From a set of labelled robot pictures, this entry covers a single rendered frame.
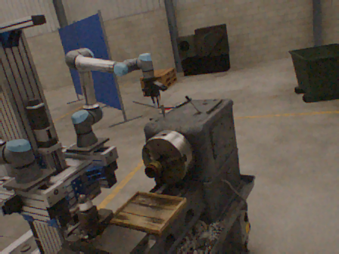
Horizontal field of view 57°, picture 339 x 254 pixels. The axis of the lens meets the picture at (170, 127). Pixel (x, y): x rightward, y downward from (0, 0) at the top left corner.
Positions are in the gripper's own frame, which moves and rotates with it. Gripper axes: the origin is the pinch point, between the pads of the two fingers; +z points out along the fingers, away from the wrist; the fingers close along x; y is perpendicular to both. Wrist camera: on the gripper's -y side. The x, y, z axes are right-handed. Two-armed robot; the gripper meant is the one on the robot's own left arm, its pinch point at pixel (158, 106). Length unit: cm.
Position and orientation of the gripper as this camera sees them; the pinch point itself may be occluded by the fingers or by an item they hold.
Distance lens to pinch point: 205.8
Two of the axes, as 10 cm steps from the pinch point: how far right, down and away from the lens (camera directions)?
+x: -5.0, 3.6, -7.9
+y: -8.5, -0.1, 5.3
